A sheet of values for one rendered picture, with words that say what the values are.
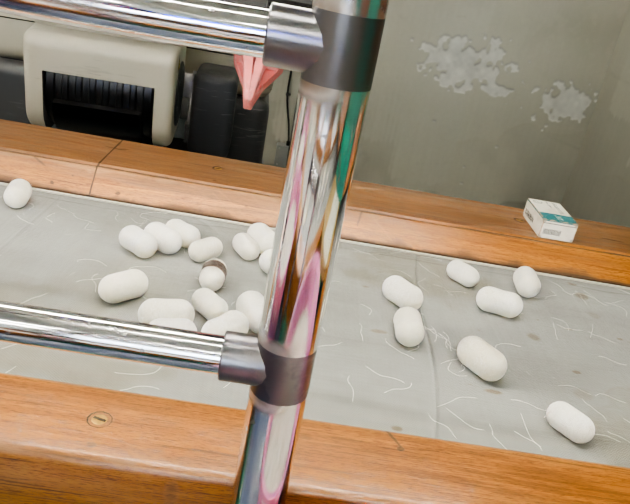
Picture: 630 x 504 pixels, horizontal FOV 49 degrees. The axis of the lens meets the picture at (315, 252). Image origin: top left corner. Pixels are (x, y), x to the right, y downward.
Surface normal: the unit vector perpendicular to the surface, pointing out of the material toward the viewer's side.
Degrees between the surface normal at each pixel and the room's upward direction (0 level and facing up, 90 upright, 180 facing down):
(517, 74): 90
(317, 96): 90
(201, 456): 0
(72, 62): 98
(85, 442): 0
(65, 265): 0
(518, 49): 90
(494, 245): 45
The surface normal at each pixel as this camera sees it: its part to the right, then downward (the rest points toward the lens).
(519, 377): 0.18, -0.90
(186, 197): 0.11, -0.34
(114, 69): 0.04, 0.55
